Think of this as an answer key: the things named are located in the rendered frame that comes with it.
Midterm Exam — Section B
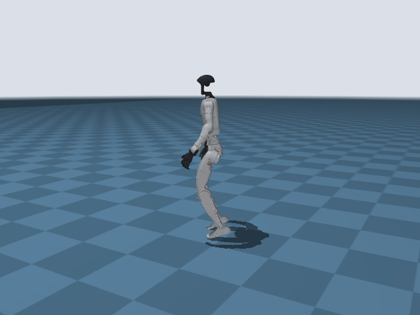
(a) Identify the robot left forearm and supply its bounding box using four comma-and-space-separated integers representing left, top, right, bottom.
190, 124, 210, 153

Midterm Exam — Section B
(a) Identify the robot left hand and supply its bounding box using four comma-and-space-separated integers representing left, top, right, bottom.
181, 150, 199, 169

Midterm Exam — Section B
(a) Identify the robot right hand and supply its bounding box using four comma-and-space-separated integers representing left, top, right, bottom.
199, 141, 208, 159

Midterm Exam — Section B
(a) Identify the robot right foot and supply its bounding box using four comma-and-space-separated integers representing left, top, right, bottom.
207, 216, 229, 230

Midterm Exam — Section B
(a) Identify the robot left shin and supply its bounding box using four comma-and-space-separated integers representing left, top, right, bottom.
197, 190, 223, 230

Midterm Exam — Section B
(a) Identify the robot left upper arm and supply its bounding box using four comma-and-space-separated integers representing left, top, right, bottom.
203, 100, 214, 135

